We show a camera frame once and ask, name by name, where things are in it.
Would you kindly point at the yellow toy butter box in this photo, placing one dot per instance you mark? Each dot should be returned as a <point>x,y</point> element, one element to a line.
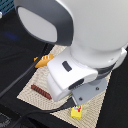
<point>76,112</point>

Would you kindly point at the orange toy bread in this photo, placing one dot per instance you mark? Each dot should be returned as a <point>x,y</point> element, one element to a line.
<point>44,60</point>

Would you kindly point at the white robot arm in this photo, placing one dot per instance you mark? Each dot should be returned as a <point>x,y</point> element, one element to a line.
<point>94,34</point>

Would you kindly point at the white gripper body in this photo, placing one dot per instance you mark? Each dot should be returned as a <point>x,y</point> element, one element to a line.
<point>68,77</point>

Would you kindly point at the brown toy sausage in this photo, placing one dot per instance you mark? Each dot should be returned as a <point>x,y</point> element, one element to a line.
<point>41,91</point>

